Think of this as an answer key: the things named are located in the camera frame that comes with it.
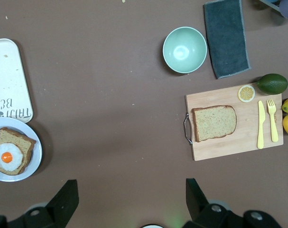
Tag brown bread slice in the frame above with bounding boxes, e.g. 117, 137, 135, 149
0, 127, 37, 176
191, 105, 237, 143

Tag yellow plastic fork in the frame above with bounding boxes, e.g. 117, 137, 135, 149
266, 98, 279, 143

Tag mint green bowl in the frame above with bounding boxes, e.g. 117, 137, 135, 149
162, 26, 208, 74

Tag dark grey cloth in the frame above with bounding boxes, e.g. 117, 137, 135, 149
203, 0, 252, 80

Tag yellow plastic knife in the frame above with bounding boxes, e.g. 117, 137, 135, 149
256, 100, 266, 150

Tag green avocado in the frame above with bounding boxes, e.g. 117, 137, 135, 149
256, 73, 288, 96

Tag fried egg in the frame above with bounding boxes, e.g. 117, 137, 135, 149
0, 142, 24, 171

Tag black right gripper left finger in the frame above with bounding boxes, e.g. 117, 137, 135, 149
0, 179, 79, 228

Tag lemon slice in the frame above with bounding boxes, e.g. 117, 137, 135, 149
237, 84, 256, 104

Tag pale blue round plate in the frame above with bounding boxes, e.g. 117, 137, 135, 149
0, 117, 43, 182

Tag wooden cutting board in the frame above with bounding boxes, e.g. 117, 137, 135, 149
183, 88, 285, 162

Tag cream bear print tray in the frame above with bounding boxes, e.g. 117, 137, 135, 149
0, 38, 34, 124

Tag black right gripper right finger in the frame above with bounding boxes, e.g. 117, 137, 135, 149
181, 178, 283, 228

